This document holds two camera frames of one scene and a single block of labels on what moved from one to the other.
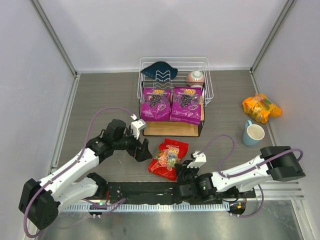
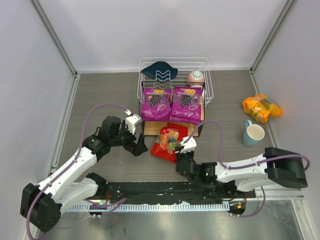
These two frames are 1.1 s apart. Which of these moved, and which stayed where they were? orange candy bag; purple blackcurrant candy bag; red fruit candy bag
Moved: red fruit candy bag
Stayed: orange candy bag; purple blackcurrant candy bag
